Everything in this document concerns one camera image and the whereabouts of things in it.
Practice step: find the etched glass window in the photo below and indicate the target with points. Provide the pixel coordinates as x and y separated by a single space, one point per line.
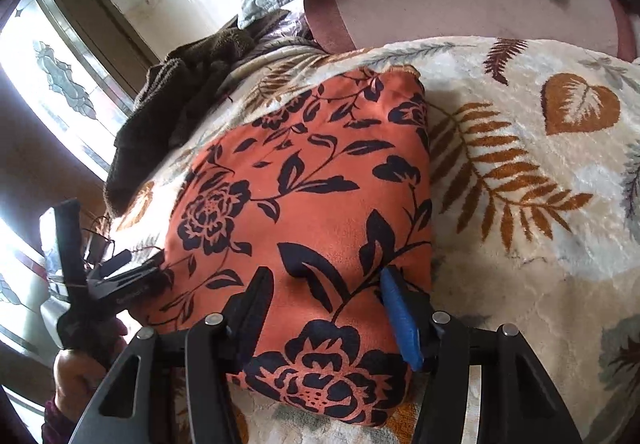
60 74

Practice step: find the dark brown knit cloth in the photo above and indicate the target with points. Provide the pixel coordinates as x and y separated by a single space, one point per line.
165 99

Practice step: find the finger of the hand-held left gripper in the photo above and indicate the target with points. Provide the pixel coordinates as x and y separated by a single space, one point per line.
116 260
150 263

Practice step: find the pink bed sheet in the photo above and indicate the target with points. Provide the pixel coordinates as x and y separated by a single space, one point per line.
450 14

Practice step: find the purple striped cloth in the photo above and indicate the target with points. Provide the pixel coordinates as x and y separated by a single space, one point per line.
285 32

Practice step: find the orange floral padded garment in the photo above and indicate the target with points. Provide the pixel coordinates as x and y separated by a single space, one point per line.
300 159

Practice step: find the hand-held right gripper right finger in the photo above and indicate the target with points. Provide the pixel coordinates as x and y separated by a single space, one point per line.
400 324

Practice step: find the cream leaf print blanket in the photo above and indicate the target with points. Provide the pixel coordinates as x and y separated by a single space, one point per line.
525 224

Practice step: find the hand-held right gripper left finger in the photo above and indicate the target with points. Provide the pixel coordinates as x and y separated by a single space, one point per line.
255 309

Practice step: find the person's left forearm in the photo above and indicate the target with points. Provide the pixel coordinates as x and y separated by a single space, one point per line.
55 426

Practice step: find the person's left hand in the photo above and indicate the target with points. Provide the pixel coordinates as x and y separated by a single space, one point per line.
75 379

